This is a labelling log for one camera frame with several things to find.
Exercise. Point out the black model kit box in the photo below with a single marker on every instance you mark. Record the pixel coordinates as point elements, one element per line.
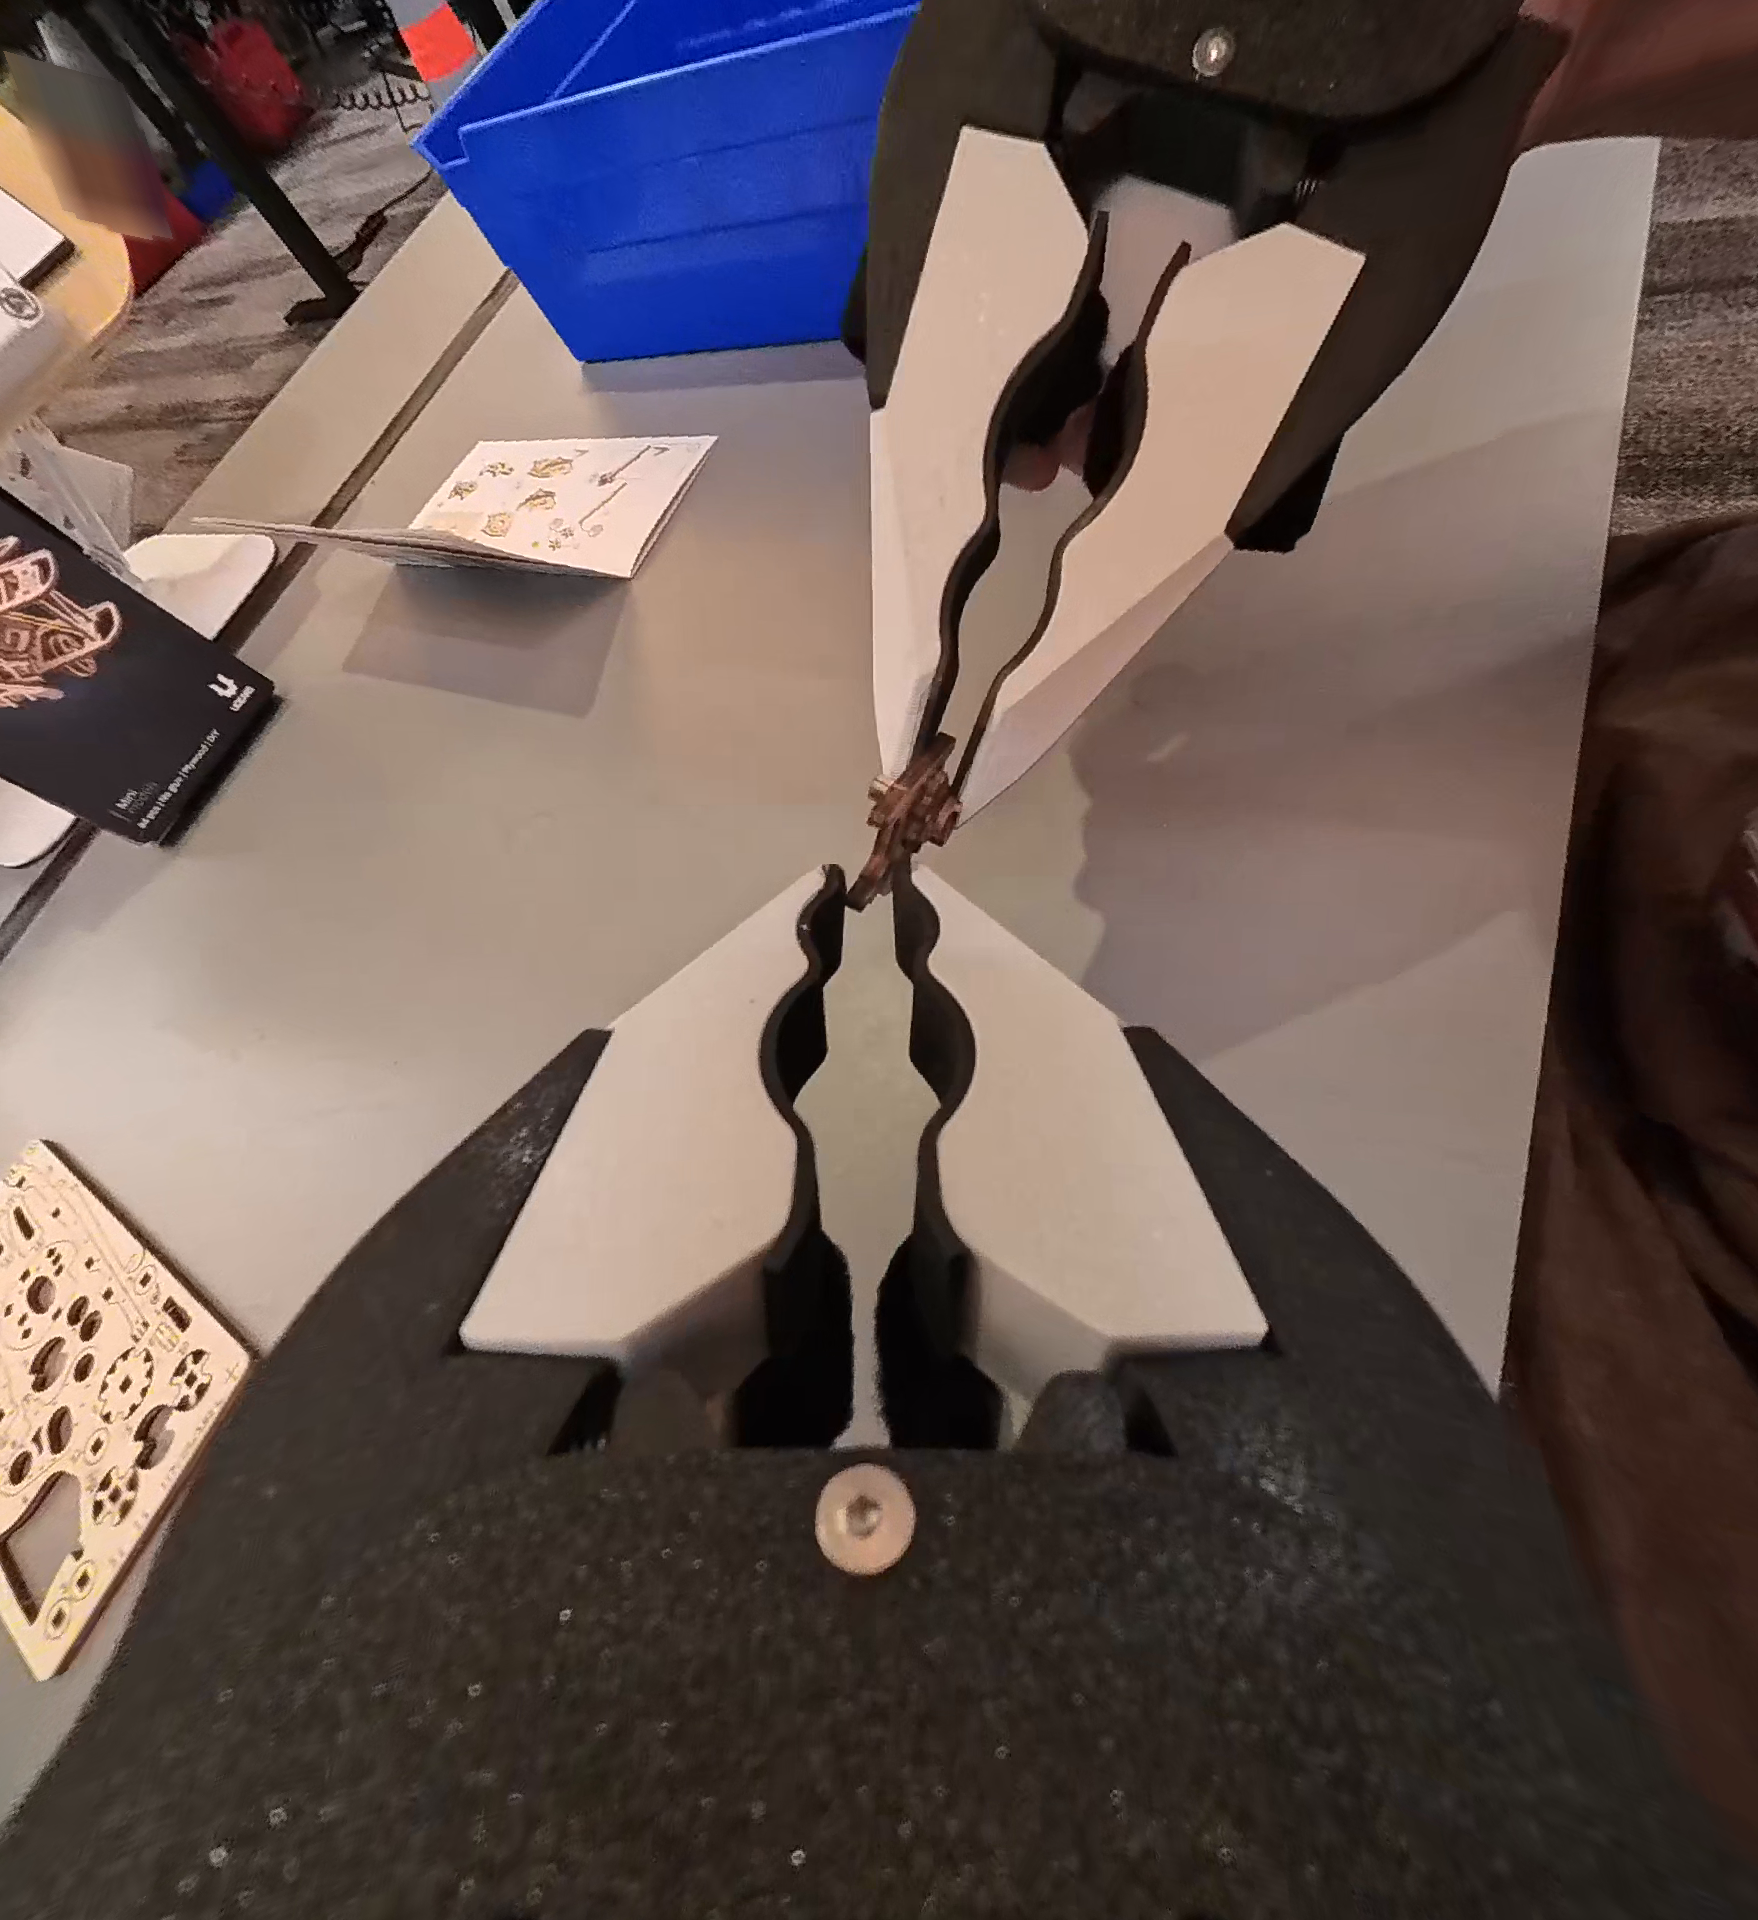
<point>70,645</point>

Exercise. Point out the wooden parts sheet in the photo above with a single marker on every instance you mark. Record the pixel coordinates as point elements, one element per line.
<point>56,1396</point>

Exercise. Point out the red bag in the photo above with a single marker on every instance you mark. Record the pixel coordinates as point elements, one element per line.
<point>242,83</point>

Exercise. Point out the white instruction booklet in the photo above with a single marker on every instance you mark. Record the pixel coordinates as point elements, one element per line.
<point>566,495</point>

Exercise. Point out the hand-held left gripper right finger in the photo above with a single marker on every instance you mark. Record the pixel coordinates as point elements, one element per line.
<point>1103,1200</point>

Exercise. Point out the person's right hand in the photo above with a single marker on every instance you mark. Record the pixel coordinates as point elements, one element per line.
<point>1051,468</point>

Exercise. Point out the blue plastic bin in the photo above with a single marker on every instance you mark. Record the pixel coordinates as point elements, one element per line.
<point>701,180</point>

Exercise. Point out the wooden gear axle assembly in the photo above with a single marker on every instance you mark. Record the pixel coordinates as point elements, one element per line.
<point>911,810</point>

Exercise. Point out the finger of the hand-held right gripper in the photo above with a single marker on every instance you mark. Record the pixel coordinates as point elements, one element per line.
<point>1211,405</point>
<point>924,450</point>

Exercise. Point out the black table frame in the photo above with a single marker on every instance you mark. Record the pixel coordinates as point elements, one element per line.
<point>295,224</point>

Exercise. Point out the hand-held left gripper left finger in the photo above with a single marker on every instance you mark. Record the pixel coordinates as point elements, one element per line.
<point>640,1184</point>

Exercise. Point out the tan wooden tabletop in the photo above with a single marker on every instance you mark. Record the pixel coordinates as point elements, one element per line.
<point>92,255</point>

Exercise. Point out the orange traffic cone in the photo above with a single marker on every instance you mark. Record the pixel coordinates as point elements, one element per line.
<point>445,37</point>

